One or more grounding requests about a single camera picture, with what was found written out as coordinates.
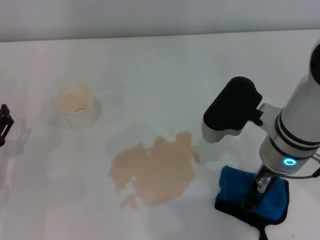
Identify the dark thin cable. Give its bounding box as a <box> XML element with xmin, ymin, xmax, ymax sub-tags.
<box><xmin>281</xmin><ymin>168</ymin><xmax>320</xmax><ymax>181</ymax></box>

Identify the white paper cup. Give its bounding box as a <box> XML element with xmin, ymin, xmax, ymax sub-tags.
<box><xmin>54</xmin><ymin>82</ymin><xmax>98</xmax><ymax>130</ymax></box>

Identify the blue rag with black trim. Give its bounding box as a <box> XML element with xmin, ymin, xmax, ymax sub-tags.
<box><xmin>214</xmin><ymin>164</ymin><xmax>290</xmax><ymax>240</ymax></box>

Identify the brown water stain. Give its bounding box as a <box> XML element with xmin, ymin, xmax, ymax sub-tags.
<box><xmin>108</xmin><ymin>131</ymin><xmax>201</xmax><ymax>215</ymax></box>

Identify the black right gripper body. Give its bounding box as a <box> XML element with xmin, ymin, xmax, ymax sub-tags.
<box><xmin>254</xmin><ymin>163</ymin><xmax>276</xmax><ymax>194</ymax></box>

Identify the right wrist camera housing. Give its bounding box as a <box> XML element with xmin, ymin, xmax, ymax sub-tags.
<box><xmin>202</xmin><ymin>76</ymin><xmax>264</xmax><ymax>145</ymax></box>

